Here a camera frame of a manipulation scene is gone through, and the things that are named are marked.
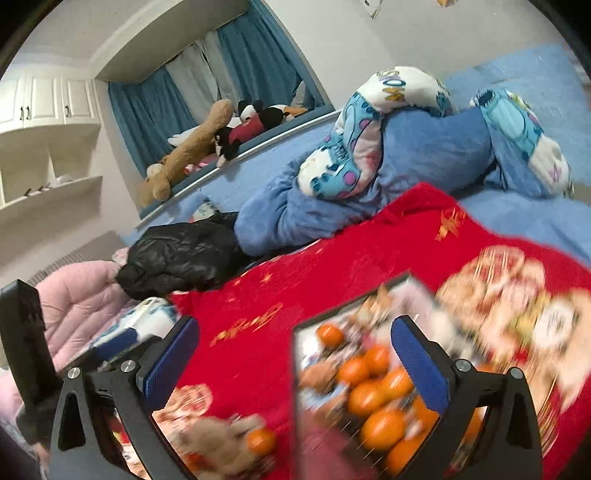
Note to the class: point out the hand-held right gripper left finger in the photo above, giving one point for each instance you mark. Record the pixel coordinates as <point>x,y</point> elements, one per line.
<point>171,355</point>

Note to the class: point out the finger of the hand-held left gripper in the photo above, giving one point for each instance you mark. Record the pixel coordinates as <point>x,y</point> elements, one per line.
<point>25,341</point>

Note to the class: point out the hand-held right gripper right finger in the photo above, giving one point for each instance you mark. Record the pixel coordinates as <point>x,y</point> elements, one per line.
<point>420,364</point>

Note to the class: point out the black rimmed storage box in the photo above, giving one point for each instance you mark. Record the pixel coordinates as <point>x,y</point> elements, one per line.
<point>304,350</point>

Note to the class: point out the white blue lettered pillow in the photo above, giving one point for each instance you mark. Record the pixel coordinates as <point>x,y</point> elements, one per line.
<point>138,318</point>

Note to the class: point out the pink quilt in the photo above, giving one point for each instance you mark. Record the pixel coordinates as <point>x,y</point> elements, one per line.
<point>78,309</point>

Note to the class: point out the black puffer jacket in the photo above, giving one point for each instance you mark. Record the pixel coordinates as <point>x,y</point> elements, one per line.
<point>180,258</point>

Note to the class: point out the red bear printed blanket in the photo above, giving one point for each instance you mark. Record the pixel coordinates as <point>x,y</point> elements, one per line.
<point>332,277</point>

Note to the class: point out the orange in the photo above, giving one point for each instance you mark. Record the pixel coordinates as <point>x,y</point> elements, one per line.
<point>261,441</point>

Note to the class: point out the white open shelf unit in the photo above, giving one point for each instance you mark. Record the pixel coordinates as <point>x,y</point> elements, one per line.
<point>51,194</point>

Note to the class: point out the brown plush dog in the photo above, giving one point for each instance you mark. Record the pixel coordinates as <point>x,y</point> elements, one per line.
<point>194,143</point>

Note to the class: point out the blue cartoon printed blanket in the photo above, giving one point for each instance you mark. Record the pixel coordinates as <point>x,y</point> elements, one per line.
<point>434,147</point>

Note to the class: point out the white plush toy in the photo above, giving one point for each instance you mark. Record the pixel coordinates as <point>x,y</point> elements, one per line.
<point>182,136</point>

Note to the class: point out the blue window ledge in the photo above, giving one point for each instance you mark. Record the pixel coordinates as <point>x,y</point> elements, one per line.
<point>258,145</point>

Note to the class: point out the black red mouse plush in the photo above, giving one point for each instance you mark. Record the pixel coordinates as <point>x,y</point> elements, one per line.
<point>249,127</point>

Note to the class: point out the blue curtain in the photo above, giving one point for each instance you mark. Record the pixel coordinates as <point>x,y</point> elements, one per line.
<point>143,115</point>
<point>263,50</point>

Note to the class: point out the grey curtain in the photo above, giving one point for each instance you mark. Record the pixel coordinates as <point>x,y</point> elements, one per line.
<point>207,74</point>

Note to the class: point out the white wall cabinets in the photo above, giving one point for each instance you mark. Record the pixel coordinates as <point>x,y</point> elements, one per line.
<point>41,99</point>

